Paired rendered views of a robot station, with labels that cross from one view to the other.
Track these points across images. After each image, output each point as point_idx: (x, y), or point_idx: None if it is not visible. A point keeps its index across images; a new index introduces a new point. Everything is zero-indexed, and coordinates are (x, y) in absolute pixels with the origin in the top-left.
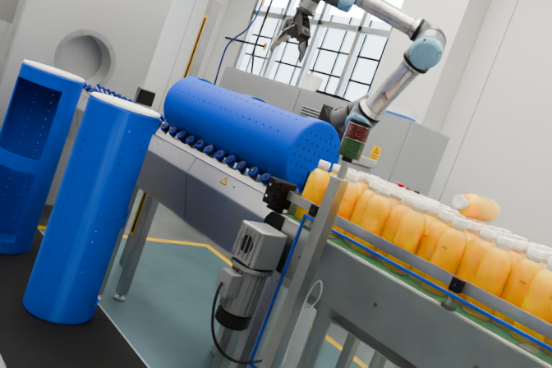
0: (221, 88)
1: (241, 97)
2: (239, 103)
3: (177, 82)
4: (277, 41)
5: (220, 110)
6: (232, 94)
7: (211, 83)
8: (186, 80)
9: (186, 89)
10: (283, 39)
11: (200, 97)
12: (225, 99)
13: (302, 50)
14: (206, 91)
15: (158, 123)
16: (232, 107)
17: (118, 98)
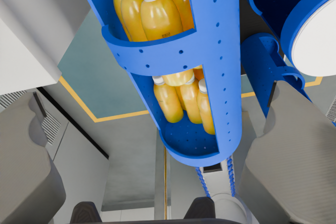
0: (215, 106)
1: (213, 38)
2: None
3: (238, 143)
4: (325, 116)
5: (239, 18)
6: (218, 62)
7: (191, 158)
8: (233, 145)
9: (239, 121)
10: (286, 149)
11: (239, 87)
12: (232, 45)
13: (7, 142)
14: (233, 99)
15: (310, 5)
16: None
17: (334, 65)
